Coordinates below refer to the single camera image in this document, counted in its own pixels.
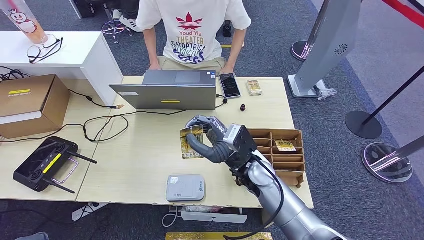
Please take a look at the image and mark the white cabinet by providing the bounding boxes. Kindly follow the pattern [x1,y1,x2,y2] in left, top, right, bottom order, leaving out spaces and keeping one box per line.
[0,31,124,107]

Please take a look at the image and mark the clear plastic bag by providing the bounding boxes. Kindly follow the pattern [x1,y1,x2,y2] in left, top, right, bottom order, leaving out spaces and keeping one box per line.
[312,79,338,101]

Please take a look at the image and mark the white cable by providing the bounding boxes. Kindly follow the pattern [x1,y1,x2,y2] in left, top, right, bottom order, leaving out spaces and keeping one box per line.
[161,205,182,229]

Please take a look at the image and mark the stack of printed cards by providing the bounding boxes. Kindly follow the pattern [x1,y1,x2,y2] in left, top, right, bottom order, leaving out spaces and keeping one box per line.
[245,79,263,97]

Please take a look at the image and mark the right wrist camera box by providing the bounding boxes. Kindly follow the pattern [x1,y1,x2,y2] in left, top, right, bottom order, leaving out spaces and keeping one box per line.
[223,123,258,168]

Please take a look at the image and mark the black looped power cable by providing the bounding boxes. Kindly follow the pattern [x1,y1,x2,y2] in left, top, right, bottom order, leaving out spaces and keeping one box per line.
[0,94,229,144]

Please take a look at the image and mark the person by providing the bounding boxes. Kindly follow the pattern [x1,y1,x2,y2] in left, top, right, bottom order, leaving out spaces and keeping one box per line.
[112,0,144,33]
[135,0,253,75]

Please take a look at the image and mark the black smartphone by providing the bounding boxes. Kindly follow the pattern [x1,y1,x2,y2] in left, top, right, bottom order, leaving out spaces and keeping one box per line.
[218,72,242,100]

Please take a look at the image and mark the black device with antennas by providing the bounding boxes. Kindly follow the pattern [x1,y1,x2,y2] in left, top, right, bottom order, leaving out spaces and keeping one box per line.
[13,135,99,195]

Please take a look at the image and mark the brown cardboard box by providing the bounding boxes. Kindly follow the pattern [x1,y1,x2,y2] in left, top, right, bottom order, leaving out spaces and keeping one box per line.
[0,74,71,140]

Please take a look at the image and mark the yellow floor tape strip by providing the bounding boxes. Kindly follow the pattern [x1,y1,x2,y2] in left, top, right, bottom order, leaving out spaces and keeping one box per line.
[164,232,274,240]

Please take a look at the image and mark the black case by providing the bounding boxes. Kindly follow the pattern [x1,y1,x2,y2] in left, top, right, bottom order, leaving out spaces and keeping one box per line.
[68,0,100,20]

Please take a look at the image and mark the chrome chair base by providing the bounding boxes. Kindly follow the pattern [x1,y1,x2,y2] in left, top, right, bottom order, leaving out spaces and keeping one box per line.
[100,19,133,45]

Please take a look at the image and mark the grey kiosk stand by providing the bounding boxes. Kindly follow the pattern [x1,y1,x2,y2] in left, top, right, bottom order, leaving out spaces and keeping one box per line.
[287,0,364,99]

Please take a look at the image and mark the grey laptop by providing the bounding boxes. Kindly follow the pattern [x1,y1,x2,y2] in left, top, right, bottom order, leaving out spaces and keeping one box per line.
[109,69,218,111]

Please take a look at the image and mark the autumn print ID card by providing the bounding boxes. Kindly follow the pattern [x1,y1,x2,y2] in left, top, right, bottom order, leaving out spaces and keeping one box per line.
[179,124,205,160]

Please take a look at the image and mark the black USB cable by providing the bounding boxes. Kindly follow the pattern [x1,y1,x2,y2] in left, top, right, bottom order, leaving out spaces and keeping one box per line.
[67,88,126,110]

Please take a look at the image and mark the snowman print drink cup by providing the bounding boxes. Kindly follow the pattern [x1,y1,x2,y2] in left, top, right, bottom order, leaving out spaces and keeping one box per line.
[0,0,60,49]

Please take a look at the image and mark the grey rounded object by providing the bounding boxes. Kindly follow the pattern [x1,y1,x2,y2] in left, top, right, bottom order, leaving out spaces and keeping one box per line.
[14,231,50,240]

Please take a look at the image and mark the black cable bundle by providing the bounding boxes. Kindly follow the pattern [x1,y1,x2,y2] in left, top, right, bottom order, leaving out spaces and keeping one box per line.
[0,66,31,82]

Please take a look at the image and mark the white power strip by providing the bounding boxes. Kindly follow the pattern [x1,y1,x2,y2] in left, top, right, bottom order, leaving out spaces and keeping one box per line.
[71,202,110,222]

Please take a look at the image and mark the white table foot bar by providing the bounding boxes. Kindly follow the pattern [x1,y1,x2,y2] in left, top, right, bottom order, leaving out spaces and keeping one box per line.
[180,211,249,225]

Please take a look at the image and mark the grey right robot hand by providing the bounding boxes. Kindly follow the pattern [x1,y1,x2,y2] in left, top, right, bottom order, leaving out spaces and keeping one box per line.
[184,114,235,165]

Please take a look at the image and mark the grey card reader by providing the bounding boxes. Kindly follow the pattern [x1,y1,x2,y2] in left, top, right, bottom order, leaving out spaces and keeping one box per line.
[165,174,206,203]

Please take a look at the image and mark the red barrier belt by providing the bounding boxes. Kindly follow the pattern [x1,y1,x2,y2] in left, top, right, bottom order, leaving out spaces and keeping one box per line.
[380,0,424,26]

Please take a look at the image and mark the black framed eyeglasses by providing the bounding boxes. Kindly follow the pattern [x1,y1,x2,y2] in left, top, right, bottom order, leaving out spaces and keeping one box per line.
[27,37,64,64]

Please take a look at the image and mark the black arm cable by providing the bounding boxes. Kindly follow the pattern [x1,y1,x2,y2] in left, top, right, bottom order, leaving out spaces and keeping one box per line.
[222,155,286,240]

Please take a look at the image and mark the brown wooden card organizer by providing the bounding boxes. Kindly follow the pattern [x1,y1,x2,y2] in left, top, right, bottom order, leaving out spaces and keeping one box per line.
[246,128,306,189]

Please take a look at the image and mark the autumn print key card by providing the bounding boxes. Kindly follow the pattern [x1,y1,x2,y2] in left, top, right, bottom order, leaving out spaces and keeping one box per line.
[273,139,297,153]

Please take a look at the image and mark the black stanchion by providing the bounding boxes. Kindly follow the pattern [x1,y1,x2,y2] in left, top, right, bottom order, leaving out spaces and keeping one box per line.
[344,65,424,140]

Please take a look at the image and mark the chrome stanchion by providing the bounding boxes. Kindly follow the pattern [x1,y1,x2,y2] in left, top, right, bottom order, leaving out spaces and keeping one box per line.
[290,0,332,63]
[361,135,424,184]

